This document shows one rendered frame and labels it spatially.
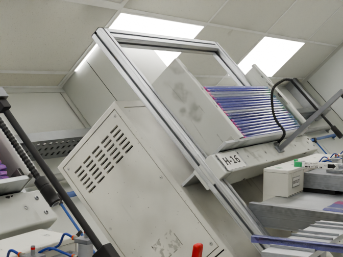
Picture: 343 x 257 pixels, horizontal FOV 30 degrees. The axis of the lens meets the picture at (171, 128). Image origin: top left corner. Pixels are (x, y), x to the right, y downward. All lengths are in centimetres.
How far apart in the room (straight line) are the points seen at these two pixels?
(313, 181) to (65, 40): 245
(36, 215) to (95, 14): 304
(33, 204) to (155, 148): 81
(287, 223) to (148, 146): 47
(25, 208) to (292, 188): 101
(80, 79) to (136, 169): 259
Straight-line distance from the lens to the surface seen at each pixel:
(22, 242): 103
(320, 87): 864
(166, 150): 194
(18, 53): 396
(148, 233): 193
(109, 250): 69
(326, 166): 121
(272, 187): 192
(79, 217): 70
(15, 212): 111
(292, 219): 171
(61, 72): 440
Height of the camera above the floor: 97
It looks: 18 degrees up
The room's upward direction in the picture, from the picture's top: 38 degrees counter-clockwise
